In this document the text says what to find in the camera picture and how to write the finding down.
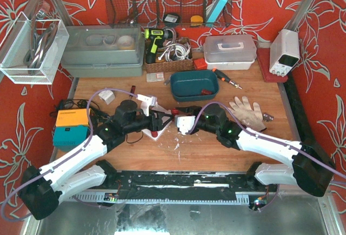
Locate black wire hanging basket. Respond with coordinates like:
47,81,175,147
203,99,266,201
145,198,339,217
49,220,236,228
105,0,233,29

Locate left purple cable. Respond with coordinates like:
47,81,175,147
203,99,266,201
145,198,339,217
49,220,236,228
0,88,141,222

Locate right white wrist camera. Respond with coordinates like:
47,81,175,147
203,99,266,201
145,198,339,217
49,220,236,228
175,115,196,135

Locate small metal hardware pieces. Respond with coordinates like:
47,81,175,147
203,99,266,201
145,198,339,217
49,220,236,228
263,113,274,122

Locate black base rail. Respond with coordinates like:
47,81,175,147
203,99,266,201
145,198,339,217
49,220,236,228
91,171,277,202

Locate white clear lidded case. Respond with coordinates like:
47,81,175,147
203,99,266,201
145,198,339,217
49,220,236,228
203,35,257,70

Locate grey cables in bin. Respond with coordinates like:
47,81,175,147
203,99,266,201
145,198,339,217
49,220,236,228
23,16,59,75

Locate grey plastic storage box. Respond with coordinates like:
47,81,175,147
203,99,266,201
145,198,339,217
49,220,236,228
61,25,145,78

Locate woven brown basket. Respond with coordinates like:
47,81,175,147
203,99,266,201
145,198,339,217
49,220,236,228
143,51,194,73

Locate white peg base plate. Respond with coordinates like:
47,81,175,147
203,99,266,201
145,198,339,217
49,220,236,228
142,105,172,141

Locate white work glove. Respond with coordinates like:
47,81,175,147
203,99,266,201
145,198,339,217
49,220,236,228
229,96,266,132

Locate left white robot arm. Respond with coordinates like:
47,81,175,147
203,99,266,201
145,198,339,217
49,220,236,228
18,99,174,220

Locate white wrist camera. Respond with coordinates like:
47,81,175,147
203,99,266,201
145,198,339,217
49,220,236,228
175,115,196,135
137,94,157,116

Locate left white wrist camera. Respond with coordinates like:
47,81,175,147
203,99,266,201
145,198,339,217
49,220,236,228
137,94,157,116

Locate orange teal device box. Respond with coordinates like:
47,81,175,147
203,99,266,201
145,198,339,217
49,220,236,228
53,109,90,152

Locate yellow tape measure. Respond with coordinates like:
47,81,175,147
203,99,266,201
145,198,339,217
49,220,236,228
190,15,204,27

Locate red flat case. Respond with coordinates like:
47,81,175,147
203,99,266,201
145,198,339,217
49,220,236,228
257,48,288,83

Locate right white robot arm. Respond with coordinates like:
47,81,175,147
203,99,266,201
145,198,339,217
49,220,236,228
175,102,335,197

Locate black cable duct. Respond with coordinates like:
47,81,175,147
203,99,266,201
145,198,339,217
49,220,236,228
283,73,316,143

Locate small orange red box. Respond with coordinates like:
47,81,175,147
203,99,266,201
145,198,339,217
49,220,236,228
193,58,208,70

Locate white power supply unit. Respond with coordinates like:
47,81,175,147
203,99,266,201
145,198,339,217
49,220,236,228
269,29,300,77

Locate dark green plastic tray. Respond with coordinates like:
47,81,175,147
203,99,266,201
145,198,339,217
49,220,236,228
170,70,219,102

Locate red spring front tray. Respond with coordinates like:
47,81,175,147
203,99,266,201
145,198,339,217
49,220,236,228
201,89,212,95

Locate red large spring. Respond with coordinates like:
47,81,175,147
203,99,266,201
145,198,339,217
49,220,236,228
151,131,158,138

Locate small white cube block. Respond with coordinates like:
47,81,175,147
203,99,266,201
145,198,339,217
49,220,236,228
98,90,116,105

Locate green black cordless drill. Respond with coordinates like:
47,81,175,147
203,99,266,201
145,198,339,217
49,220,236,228
144,28,173,64

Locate clear acrylic side bin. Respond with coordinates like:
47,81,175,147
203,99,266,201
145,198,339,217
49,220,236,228
1,13,69,85

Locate blue white book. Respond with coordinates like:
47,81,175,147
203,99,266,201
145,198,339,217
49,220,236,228
205,0,228,27

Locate small clear parts box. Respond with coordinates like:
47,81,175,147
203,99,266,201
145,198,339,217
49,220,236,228
146,72,164,83

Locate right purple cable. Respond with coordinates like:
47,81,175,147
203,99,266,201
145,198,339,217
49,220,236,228
186,102,346,179

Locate purple cable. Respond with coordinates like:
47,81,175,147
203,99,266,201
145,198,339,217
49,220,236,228
186,102,346,179
0,88,141,222

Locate white coiled cable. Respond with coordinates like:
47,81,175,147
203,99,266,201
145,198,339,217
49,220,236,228
167,43,191,61

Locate black round tape measure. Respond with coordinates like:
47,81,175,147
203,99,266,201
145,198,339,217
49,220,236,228
163,13,181,28

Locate orange handled soldering iron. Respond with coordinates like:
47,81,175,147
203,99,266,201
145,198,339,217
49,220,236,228
212,68,242,89

